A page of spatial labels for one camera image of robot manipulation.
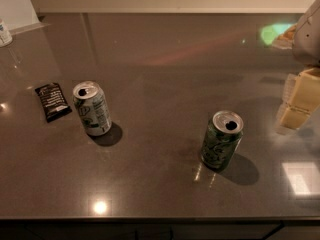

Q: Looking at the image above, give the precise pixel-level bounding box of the black snack packet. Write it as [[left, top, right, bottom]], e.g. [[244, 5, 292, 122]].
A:
[[35, 83, 72, 123]]

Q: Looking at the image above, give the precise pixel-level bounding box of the white soda can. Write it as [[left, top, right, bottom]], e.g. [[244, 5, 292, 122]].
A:
[[73, 81, 112, 136]]

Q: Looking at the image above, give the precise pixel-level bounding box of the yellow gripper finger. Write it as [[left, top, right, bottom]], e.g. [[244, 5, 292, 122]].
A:
[[276, 74, 296, 119], [279, 67, 320, 130]]

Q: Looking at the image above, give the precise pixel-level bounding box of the green soda can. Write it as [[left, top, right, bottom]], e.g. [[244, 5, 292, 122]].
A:
[[201, 110, 244, 172]]

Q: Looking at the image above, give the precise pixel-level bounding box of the white bottle at left edge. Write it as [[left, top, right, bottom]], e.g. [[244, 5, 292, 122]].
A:
[[0, 18, 13, 47]]

